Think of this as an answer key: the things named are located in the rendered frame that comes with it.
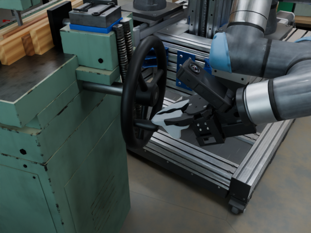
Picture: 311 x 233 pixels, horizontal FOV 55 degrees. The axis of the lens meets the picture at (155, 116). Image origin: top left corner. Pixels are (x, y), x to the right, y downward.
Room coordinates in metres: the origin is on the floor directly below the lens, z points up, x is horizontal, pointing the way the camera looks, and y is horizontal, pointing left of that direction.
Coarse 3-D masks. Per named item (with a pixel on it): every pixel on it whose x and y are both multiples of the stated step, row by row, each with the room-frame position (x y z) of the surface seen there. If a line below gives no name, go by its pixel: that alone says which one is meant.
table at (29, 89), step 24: (0, 72) 0.59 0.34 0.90; (24, 72) 0.59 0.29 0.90; (48, 72) 0.59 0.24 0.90; (72, 72) 0.66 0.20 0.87; (96, 72) 0.65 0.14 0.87; (120, 72) 0.69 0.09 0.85; (0, 96) 0.49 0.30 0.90; (24, 96) 0.50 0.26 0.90; (48, 96) 0.56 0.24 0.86; (0, 120) 0.48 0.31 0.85; (24, 120) 0.48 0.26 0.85
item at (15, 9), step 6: (0, 0) 0.72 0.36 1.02; (6, 0) 0.72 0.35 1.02; (12, 0) 0.71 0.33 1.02; (18, 0) 0.71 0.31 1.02; (24, 0) 0.72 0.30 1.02; (30, 0) 0.74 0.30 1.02; (36, 0) 0.76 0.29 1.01; (0, 6) 0.73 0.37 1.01; (6, 6) 0.72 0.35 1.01; (12, 6) 0.71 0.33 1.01; (18, 6) 0.71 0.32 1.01; (24, 6) 0.71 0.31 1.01; (30, 6) 0.73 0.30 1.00
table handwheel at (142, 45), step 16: (144, 48) 0.61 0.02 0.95; (160, 48) 0.72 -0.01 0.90; (160, 64) 0.76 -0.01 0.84; (128, 80) 0.54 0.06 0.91; (160, 80) 0.76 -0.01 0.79; (128, 96) 0.53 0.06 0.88; (144, 96) 0.62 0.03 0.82; (160, 96) 0.74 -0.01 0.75; (128, 112) 0.51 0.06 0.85; (144, 112) 0.62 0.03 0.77; (128, 128) 0.51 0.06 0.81; (128, 144) 0.52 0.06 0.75; (144, 144) 0.58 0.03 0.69
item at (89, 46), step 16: (64, 32) 0.69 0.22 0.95; (80, 32) 0.68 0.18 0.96; (96, 32) 0.68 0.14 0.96; (112, 32) 0.68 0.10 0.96; (64, 48) 0.70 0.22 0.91; (80, 48) 0.68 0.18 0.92; (96, 48) 0.67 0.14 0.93; (112, 48) 0.66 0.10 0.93; (80, 64) 0.68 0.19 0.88; (96, 64) 0.67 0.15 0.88; (112, 64) 0.66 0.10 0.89
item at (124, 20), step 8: (120, 24) 0.70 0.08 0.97; (128, 24) 0.72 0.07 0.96; (120, 32) 0.68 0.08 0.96; (128, 32) 0.72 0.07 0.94; (120, 40) 0.68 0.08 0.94; (128, 40) 0.72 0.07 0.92; (120, 48) 0.68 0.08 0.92; (128, 48) 0.72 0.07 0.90; (120, 56) 0.69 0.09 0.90; (128, 56) 0.73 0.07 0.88; (120, 64) 0.69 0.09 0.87; (128, 64) 0.70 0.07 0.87; (136, 104) 0.74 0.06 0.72; (136, 112) 0.74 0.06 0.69; (136, 128) 0.69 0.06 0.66; (136, 136) 0.69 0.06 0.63
